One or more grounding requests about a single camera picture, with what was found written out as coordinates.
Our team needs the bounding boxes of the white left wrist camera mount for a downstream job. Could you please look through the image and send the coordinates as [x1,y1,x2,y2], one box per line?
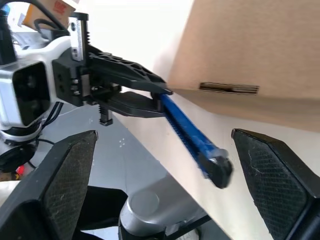
[0,37,74,131]

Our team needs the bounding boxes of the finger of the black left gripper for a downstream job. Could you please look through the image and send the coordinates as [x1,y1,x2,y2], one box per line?
[88,49,174,95]
[99,90,166,119]

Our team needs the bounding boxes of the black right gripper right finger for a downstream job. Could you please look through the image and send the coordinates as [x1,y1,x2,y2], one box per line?
[231,128,320,240]

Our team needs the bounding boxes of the brown cardboard box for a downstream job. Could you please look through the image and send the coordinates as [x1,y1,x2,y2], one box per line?
[166,0,320,133]

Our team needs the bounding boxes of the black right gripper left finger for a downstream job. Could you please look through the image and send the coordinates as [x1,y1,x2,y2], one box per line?
[0,129,99,240]

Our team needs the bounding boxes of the silver robot body joint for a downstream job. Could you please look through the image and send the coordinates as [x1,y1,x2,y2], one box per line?
[118,175,213,240]

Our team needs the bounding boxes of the blue box cutter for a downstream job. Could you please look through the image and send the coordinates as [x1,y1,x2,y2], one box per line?
[151,92,234,190]

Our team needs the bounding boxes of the cardboard carton with red print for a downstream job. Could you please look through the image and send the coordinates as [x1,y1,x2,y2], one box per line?
[21,0,76,31]

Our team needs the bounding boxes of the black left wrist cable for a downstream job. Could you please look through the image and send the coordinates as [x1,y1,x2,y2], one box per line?
[31,0,71,37]

